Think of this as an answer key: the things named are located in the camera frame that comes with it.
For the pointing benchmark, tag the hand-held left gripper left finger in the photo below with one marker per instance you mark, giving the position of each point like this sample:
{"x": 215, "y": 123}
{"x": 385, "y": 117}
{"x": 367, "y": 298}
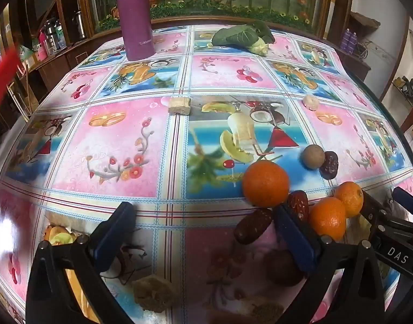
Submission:
{"x": 111, "y": 239}

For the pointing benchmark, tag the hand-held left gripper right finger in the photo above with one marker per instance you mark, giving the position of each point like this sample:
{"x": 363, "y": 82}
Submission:
{"x": 294, "y": 239}

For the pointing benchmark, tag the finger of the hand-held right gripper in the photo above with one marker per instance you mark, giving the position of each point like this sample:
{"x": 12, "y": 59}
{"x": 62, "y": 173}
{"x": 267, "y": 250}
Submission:
{"x": 405, "y": 197}
{"x": 375, "y": 214}

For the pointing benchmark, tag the small orange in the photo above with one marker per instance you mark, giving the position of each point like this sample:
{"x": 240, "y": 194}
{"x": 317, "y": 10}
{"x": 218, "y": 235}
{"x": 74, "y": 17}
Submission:
{"x": 328, "y": 217}
{"x": 350, "y": 198}

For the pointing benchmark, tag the large orange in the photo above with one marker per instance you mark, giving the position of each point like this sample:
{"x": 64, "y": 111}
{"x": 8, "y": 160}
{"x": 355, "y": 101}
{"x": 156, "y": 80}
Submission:
{"x": 265, "y": 184}

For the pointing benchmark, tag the red gift box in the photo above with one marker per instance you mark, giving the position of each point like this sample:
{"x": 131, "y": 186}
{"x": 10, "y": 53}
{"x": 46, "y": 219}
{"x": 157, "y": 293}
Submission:
{"x": 0, "y": 77}

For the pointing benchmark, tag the dark red date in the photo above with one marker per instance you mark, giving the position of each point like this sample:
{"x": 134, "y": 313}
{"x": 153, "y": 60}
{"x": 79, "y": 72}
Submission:
{"x": 282, "y": 268}

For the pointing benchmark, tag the brown crumbly lump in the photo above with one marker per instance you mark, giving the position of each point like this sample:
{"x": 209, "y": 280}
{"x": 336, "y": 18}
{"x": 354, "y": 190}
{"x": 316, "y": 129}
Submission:
{"x": 152, "y": 293}

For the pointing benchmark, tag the brown round longan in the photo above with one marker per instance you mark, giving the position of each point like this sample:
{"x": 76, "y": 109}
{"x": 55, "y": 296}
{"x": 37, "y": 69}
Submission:
{"x": 312, "y": 156}

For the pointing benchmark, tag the fruit print tablecloth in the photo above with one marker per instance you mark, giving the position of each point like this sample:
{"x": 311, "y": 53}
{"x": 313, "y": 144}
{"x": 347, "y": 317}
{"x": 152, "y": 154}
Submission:
{"x": 125, "y": 141}

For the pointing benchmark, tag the dark shoes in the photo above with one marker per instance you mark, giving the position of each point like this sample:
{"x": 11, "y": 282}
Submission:
{"x": 408, "y": 87}

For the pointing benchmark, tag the peeled pale longan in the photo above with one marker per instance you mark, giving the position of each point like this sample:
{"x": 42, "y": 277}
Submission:
{"x": 311, "y": 102}

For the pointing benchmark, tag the beige cake cube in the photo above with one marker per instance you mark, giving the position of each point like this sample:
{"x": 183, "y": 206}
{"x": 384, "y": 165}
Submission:
{"x": 179, "y": 105}

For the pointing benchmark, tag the wooden side cabinet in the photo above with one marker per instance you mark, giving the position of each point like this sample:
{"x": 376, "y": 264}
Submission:
{"x": 57, "y": 65}

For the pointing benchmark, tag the pink container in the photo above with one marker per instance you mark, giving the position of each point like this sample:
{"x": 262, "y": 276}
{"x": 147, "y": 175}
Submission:
{"x": 42, "y": 47}

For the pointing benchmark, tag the metal flasks on sideboard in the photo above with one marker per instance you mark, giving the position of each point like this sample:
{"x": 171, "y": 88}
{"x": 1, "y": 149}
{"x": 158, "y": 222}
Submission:
{"x": 52, "y": 37}

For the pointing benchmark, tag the green bok choy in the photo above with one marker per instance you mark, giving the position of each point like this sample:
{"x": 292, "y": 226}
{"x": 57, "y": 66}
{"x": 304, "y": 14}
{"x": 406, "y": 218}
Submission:
{"x": 236, "y": 35}

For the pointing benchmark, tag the steel flask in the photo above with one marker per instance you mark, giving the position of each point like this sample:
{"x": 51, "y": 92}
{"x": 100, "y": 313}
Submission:
{"x": 79, "y": 25}

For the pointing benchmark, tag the purple thermos bottle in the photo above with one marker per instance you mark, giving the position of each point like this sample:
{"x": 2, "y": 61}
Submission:
{"x": 135, "y": 17}

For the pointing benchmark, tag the wooden wall shelf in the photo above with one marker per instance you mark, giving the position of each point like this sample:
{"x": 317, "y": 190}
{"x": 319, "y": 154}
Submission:
{"x": 363, "y": 20}

